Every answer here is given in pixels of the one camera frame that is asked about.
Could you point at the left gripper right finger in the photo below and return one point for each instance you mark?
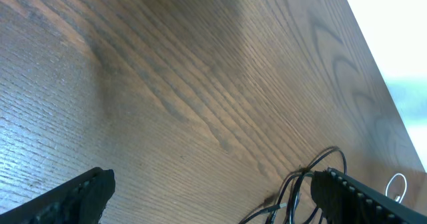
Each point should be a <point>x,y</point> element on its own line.
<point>343,199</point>

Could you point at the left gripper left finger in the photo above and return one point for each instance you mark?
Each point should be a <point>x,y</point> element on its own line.
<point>79,200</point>

